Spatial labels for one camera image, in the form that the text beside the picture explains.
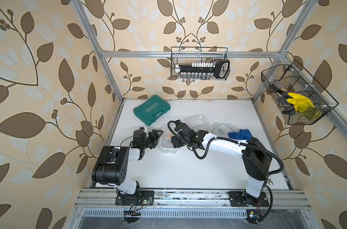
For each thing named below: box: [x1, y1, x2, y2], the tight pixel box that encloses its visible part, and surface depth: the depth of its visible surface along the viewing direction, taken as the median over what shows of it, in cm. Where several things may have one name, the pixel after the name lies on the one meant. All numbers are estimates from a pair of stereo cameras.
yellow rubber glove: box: [286, 92, 316, 114], surface depth 68 cm
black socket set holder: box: [174, 59, 230, 80], surface depth 86 cm
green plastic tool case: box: [133, 94, 171, 127], surface depth 111 cm
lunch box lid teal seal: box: [211, 122, 240, 138], surface depth 104 cm
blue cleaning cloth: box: [228, 128, 254, 141], surface depth 96 cm
